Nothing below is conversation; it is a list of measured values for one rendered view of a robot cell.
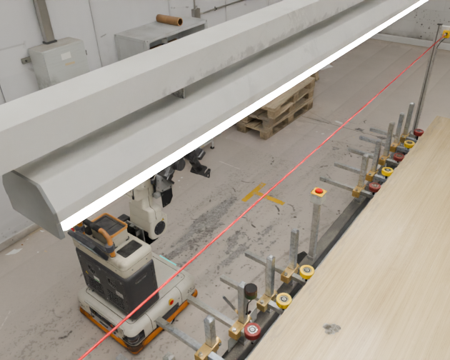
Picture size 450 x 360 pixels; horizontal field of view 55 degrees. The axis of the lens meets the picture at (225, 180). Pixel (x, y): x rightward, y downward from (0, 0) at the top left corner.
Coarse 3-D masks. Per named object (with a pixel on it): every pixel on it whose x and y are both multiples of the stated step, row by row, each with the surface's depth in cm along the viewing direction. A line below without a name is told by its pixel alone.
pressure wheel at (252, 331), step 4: (248, 324) 210; (252, 324) 210; (256, 324) 210; (244, 328) 209; (248, 328) 209; (252, 328) 208; (256, 328) 209; (260, 328) 208; (244, 332) 208; (248, 332) 206; (252, 332) 207; (256, 332) 206; (260, 332) 207; (248, 336) 206; (252, 336) 205; (256, 336) 206; (252, 340) 207
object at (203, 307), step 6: (192, 300) 230; (198, 300) 230; (198, 306) 228; (204, 306) 226; (210, 306) 226; (204, 312) 226; (210, 312) 223; (216, 312) 223; (216, 318) 221; (222, 318) 219; (228, 318) 219; (228, 324) 217
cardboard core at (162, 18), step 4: (156, 16) 442; (160, 16) 440; (164, 16) 437; (168, 16) 435; (172, 16) 433; (156, 20) 444; (160, 20) 441; (164, 20) 437; (168, 20) 434; (172, 20) 431; (176, 20) 428; (180, 20) 434; (172, 24) 436; (176, 24) 431; (180, 24) 434
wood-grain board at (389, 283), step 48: (432, 144) 350; (384, 192) 298; (432, 192) 296; (384, 240) 258; (432, 240) 256; (336, 288) 228; (384, 288) 227; (432, 288) 226; (288, 336) 205; (336, 336) 204; (384, 336) 203; (432, 336) 202
